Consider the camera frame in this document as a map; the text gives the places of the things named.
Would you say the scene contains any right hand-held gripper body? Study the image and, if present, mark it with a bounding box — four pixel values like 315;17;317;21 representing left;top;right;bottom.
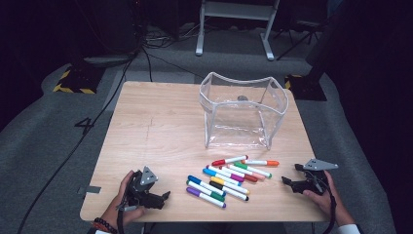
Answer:
301;158;339;196

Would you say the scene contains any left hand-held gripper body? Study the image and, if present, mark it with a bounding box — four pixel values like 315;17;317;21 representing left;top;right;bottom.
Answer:
125;166;160;208

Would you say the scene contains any purple cap marker pen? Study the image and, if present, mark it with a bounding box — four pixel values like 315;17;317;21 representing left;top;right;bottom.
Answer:
185;186;227;209

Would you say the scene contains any dark blue cap marker pen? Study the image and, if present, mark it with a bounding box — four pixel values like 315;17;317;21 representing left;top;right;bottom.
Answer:
187;175;227;197

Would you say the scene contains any salmon cap marker pen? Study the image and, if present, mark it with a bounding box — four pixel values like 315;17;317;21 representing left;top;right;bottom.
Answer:
227;164;267;180

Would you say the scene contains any orange cap marker pen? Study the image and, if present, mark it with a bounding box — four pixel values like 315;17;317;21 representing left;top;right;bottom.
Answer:
241;158;281;168

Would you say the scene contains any group of coloured markers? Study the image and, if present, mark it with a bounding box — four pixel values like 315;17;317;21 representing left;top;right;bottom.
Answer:
185;155;281;209

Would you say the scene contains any brown cap marker pen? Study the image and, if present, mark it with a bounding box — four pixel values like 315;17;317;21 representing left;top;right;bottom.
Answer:
219;166;259;183

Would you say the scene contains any light blue cap marker pen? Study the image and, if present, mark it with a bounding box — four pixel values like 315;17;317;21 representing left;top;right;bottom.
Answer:
202;167;244;187

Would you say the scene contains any black cap marker pen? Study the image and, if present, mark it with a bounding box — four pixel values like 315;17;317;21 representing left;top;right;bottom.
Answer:
208;180;250;202

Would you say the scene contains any dark green cap marker pen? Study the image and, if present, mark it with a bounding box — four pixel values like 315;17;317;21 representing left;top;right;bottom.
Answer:
186;179;226;203

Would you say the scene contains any yellow cap marker pen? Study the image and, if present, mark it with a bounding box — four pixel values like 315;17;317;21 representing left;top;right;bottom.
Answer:
209;175;251;196

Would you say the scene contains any magenta cap marker pen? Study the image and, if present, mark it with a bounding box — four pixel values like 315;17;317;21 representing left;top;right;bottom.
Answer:
206;165;245;183

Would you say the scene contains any light green cap marker pen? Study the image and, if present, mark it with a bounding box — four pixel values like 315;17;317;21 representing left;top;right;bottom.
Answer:
233;161;273;179

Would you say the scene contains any red cap marker pen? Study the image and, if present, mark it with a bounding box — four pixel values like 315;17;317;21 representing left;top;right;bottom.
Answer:
211;155;249;167

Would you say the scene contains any clear plastic pencil bag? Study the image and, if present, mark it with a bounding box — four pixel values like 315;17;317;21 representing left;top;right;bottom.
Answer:
199;71;289;151

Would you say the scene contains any person's right hand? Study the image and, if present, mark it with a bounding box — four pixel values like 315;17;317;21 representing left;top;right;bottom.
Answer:
302;170;357;228

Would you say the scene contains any person's left hand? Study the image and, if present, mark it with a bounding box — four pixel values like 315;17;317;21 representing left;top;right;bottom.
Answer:
100;169;147;232

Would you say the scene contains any grey tape piece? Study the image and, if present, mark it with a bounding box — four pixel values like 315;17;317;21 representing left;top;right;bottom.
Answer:
77;185;102;195

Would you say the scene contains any grey flat stand base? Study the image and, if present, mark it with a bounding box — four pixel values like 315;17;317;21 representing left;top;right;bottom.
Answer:
83;53;137;68

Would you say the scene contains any black tripod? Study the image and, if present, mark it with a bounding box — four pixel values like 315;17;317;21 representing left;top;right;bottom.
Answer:
274;19;325;61

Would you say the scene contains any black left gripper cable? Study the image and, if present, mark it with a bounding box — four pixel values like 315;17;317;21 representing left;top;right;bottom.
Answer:
116;201;126;234

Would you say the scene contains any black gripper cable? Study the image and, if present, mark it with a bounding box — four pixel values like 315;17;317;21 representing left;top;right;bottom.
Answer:
116;201;126;234
319;181;337;234

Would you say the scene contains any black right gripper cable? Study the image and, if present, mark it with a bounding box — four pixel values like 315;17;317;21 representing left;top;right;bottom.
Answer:
319;181;337;234

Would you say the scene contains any black bead bracelet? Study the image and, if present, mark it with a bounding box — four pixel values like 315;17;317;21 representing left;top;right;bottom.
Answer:
93;216;119;234

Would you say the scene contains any red bracelet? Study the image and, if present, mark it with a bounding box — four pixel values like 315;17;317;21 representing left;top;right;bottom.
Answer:
92;221;113;234

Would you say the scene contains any hazard striped base plate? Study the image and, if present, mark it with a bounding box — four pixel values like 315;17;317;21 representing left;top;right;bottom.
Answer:
53;65;106;96
284;73;328;102

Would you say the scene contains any long black floor cable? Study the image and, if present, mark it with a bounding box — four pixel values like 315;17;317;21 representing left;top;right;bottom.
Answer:
16;48;144;234

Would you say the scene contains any black stand post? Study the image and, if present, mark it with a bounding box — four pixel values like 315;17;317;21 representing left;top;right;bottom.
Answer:
305;0;361;77

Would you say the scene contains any short black floor cable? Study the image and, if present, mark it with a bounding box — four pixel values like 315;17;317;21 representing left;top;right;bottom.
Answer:
141;45;154;83

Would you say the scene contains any thin black floor cable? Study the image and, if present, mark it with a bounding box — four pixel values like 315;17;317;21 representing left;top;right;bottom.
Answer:
145;52;216;85

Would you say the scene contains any bundle of floor cables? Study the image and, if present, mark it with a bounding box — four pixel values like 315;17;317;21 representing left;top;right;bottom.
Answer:
142;22;203;50

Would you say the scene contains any white metal stand frame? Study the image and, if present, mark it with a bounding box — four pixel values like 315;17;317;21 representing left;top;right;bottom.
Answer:
194;0;281;61

